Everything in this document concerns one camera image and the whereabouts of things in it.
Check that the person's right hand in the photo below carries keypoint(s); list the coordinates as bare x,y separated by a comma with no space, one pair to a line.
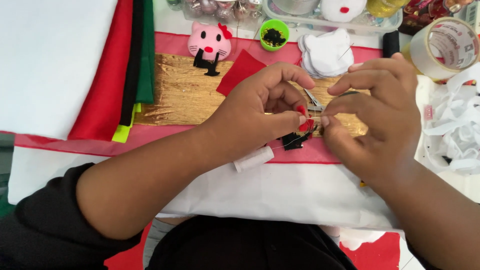
386,123

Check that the person's left hand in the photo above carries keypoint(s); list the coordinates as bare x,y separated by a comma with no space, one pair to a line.
247,108

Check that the small red felt bow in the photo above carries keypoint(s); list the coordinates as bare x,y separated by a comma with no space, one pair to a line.
301,110

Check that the silver sewing needle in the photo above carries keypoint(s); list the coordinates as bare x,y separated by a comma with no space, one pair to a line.
314,118

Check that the red felt square piece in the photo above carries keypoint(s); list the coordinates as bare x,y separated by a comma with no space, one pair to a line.
240,71

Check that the small pink label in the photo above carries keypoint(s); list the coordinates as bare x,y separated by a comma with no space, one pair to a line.
428,112

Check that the white thread spool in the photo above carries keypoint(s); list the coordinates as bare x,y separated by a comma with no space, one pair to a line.
254,159

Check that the white sewing thread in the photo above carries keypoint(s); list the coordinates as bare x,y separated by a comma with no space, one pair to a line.
288,143

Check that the black felt cutout with bow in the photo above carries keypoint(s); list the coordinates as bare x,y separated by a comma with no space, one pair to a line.
292,141

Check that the black felt body cutout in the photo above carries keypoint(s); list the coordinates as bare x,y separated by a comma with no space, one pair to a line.
207,63

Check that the silver thread snips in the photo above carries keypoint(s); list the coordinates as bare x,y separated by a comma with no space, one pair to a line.
314,102

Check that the heap of white felt scraps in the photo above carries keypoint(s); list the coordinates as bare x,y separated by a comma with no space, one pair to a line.
455,123

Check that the gold crinkled fabric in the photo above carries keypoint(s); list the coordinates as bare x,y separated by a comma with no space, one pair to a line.
180,90

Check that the pink plush cat head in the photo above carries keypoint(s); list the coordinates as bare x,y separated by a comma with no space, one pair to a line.
209,42

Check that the clear packing tape roll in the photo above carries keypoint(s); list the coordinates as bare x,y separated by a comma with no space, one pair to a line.
423,56

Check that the green cup of black sequins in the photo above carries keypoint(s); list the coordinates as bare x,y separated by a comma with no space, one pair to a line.
274,35

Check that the black thread spool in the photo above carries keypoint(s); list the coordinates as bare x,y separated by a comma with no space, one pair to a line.
390,43

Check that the pin in white felt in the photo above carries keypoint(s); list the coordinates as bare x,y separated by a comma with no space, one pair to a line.
345,51

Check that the pink sheer cloth red edge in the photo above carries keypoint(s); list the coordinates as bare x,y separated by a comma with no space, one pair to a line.
168,135

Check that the white table cloth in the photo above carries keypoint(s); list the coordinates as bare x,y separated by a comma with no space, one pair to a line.
262,195

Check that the stack of white felt cat shapes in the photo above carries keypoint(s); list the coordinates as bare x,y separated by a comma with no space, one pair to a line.
326,54

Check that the clear plastic tray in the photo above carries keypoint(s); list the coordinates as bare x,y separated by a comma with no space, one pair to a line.
378,23

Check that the clear box of baubles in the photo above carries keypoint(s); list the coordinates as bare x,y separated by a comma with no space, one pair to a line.
221,11

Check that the green felt sheet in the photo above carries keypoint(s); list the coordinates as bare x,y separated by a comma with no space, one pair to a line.
147,56

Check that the silver tape roll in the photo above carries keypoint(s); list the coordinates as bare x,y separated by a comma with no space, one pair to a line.
296,5

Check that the gold glitter ribbon roll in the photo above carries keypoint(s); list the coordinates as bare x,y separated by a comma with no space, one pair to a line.
384,7

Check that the red and gold packets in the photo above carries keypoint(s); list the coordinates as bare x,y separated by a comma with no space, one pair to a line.
423,13

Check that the white plush face red nose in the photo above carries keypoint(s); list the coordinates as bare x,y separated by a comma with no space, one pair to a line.
343,9

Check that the black felt sheet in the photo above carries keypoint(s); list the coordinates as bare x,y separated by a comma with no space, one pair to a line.
133,63

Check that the neon yellow felt sheet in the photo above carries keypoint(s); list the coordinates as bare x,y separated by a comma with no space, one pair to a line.
123,131

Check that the person's black shirt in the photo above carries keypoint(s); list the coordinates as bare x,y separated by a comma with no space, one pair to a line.
225,247

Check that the red felt sheet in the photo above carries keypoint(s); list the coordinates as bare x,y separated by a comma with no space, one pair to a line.
107,75

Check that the white felt sheet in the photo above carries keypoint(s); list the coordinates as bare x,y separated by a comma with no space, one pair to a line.
48,63

